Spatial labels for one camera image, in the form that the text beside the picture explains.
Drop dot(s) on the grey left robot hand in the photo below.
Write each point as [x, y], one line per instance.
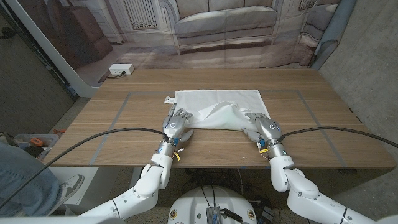
[174, 124]

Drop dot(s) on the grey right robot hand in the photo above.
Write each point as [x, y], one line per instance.
[267, 127]

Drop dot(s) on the white cloth napkin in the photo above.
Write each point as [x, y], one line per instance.
[224, 109]

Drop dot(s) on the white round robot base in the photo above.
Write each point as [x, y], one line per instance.
[192, 205]

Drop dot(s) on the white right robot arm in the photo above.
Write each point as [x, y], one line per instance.
[304, 189]

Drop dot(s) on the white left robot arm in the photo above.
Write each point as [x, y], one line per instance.
[140, 189]

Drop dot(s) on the small white paper tag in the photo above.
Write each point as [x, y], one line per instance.
[169, 99]

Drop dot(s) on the white power strip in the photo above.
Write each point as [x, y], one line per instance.
[121, 68]

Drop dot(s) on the grey finned electronics module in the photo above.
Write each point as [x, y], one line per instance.
[213, 215]

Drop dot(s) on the printed sofa room backdrop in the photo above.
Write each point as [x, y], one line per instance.
[217, 31]

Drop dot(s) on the small orange red object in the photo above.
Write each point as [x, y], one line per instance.
[59, 131]

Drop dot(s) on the blue-grey rolled backdrop edge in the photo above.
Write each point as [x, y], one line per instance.
[334, 28]

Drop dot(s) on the clear plastic storage bin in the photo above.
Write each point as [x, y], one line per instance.
[49, 138]

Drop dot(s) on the orange black hand tool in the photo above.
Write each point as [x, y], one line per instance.
[36, 142]

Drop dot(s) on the person in blue jeans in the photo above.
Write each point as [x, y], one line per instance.
[28, 180]

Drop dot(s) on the white slanted post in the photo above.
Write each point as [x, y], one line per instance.
[56, 53]

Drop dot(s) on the black wall mounted object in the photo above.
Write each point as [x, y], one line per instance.
[6, 32]

